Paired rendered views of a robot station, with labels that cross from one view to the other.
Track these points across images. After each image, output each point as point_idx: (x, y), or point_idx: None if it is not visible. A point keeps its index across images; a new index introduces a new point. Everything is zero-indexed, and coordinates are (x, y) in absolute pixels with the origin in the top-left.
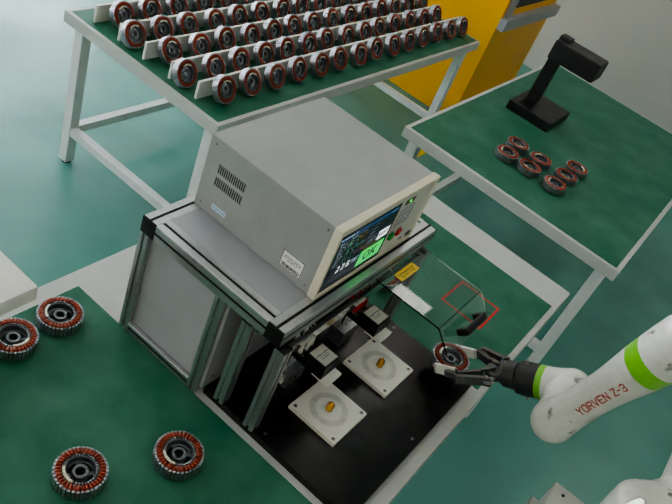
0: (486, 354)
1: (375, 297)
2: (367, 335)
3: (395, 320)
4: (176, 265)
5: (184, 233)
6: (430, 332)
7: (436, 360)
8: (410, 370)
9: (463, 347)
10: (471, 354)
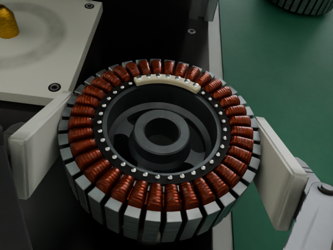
0: (323, 242)
1: (246, 1)
2: (108, 3)
3: (232, 41)
4: None
5: None
6: (294, 108)
7: (81, 87)
8: (53, 93)
9: (268, 138)
10: (272, 190)
